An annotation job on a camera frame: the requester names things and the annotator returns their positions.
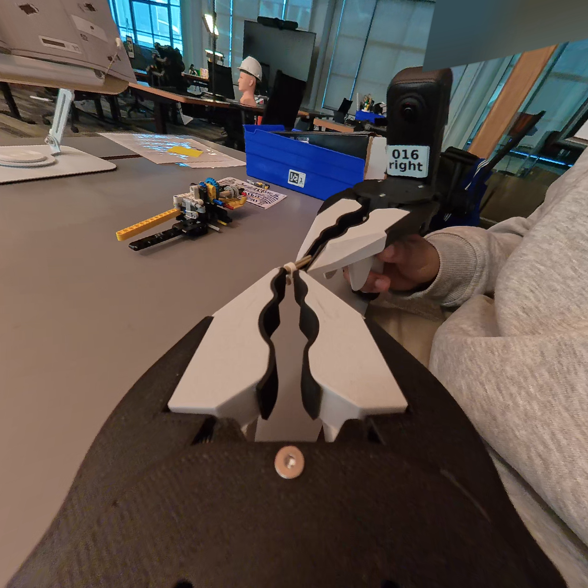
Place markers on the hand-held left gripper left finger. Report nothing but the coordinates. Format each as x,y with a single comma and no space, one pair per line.
229,363

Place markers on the wooden post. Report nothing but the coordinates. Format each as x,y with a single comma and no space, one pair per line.
510,101

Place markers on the large black monitor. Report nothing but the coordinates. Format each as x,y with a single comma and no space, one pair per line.
280,55

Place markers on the person's right forearm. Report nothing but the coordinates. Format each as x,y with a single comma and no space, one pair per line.
496,257

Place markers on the white monitor stand base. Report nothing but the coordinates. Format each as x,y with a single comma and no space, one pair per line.
59,160

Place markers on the black white sticker sheet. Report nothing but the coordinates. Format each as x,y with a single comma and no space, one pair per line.
262,195

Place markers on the partly built lego model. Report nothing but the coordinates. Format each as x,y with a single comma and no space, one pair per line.
197,209

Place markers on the person's right hand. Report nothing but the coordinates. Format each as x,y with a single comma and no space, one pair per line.
411,266

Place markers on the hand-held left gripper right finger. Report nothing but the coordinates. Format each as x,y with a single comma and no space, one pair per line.
353,367

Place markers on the small black monitor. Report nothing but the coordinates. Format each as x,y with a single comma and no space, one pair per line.
221,80

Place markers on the grey laptop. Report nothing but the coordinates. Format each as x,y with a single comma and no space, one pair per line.
50,27

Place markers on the yellow card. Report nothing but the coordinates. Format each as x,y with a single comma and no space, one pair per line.
183,152

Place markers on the small beige pin piece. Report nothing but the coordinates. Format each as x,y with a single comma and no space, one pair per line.
290,268

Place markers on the mannequin head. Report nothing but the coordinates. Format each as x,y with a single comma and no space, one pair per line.
249,92

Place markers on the long wooden desk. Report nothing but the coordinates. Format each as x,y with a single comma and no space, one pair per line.
183,94

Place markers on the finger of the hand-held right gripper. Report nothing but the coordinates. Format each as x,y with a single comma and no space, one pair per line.
328,216
358,239

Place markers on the white hard hat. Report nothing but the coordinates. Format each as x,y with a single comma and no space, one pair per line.
251,66

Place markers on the black blue backpack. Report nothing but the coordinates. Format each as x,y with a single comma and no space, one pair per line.
464,193

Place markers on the blue plastic bin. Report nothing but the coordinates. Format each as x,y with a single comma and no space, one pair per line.
285,156

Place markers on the white glossy sheet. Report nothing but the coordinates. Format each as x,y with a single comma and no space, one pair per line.
138,147

